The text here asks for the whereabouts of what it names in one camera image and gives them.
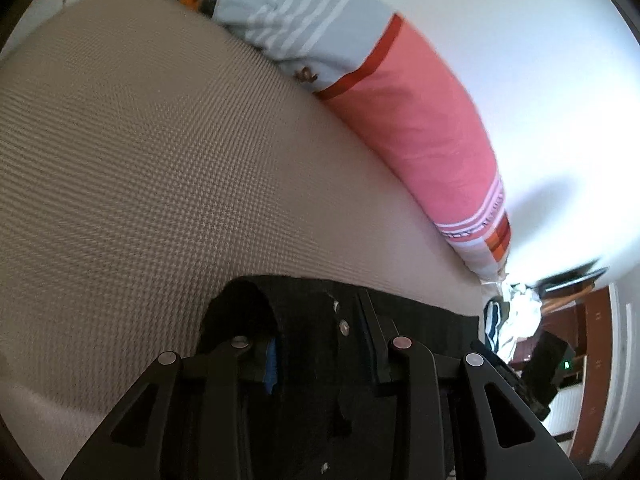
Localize black denim pants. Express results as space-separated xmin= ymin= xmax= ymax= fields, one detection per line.
xmin=196 ymin=275 xmax=478 ymax=479

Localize pink striped bolster pillow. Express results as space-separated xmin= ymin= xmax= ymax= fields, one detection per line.
xmin=213 ymin=0 xmax=511 ymax=282

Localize green white striped garment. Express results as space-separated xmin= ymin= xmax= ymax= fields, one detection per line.
xmin=484 ymin=282 xmax=542 ymax=363

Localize brown wooden wardrobe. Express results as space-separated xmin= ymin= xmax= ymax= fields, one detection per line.
xmin=510 ymin=286 xmax=613 ymax=466

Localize beige textured bed mattress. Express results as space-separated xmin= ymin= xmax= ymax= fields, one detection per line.
xmin=1 ymin=0 xmax=483 ymax=479

